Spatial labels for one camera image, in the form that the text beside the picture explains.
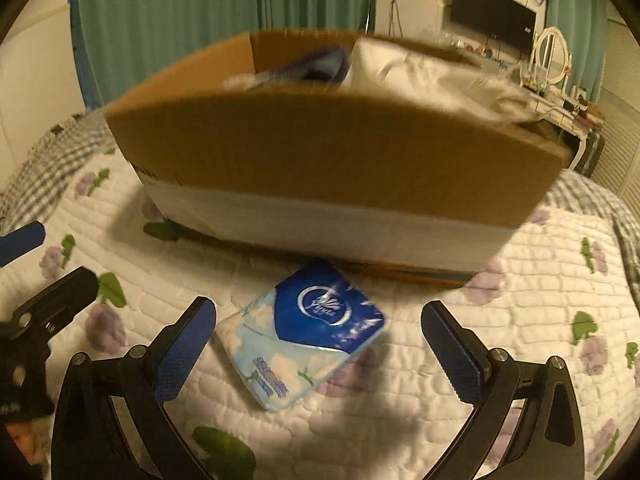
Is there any cardboard box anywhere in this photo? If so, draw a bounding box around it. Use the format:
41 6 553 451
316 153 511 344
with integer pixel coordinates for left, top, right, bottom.
104 30 573 291

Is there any white louvered wardrobe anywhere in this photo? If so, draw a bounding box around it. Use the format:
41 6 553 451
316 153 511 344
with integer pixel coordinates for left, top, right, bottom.
590 19 640 203

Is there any narrow teal curtain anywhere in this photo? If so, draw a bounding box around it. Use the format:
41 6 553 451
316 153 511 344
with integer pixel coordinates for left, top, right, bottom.
545 0 609 106

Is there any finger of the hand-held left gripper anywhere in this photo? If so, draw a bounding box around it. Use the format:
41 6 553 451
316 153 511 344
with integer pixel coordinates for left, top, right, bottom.
0 266 100 356
0 221 47 268

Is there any black wall television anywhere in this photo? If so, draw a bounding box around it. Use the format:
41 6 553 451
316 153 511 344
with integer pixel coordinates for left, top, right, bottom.
450 0 537 53

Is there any dark blue cloth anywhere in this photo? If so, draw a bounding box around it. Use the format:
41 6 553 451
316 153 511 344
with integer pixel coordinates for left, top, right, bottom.
222 47 352 92

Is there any floral white quilt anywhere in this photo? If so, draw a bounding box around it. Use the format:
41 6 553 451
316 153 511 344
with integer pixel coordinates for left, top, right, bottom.
0 152 640 480

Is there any white garment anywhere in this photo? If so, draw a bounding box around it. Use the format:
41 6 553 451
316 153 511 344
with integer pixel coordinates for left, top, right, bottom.
345 37 540 125

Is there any white dressing table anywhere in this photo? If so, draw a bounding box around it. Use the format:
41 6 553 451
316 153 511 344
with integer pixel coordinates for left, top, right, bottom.
525 90 606 171

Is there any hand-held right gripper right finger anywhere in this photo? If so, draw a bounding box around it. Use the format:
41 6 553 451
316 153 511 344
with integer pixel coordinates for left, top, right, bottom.
421 300 586 480

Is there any blue tissue packet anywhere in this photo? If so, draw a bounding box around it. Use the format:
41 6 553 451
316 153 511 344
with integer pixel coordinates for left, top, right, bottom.
215 258 389 413

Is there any wide teal curtain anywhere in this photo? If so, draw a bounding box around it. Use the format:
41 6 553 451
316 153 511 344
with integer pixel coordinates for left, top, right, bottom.
70 0 266 111

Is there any dark striped suitcase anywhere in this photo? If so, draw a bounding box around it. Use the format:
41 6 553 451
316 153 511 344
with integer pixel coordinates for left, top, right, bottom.
582 130 607 179

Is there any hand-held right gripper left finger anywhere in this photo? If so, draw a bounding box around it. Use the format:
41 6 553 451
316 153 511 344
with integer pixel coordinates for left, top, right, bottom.
50 296 218 480

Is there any white oval mirror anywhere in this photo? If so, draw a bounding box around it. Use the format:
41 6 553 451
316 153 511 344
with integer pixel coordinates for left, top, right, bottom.
520 26 573 93

